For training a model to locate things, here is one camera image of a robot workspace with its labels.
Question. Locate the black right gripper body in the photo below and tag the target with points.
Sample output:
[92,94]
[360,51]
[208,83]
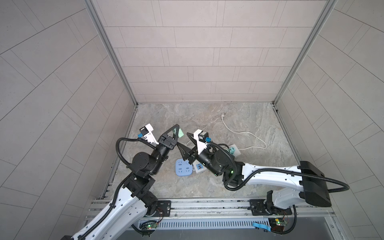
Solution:
[194,152]

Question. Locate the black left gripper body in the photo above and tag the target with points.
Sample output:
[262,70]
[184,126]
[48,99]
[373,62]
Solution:
[168,145]

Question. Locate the green charger cube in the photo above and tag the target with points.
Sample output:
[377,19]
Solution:
[180,133]

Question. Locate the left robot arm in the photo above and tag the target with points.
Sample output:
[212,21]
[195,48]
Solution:
[132,199]

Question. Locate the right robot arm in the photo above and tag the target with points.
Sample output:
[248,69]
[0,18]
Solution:
[299,184]

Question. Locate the white multicolour power strip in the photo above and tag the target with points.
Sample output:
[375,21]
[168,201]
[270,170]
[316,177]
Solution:
[219,163]

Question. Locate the blue round power cube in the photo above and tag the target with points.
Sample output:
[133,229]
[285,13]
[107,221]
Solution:
[183,168]

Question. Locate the left circuit board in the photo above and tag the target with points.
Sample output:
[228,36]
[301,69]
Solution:
[149,225]

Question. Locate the circuit board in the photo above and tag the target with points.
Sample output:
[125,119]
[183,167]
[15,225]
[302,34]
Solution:
[149,225]
[278,224]

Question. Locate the blue tape tag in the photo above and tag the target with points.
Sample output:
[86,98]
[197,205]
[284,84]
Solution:
[266,228]

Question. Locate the right circuit board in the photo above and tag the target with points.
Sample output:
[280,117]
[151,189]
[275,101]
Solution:
[278,224]

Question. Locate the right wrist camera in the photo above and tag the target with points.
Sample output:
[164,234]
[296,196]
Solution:
[202,140]

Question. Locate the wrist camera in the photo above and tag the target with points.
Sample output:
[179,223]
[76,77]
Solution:
[146,133]
[202,140]

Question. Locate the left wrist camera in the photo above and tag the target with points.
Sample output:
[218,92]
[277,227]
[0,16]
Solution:
[146,133]

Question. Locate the aluminium rail frame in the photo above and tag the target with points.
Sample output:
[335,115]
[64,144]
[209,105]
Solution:
[213,213]

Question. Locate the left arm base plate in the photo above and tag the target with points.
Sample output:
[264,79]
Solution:
[161,209]

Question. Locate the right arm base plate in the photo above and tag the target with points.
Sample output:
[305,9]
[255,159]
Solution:
[264,207]

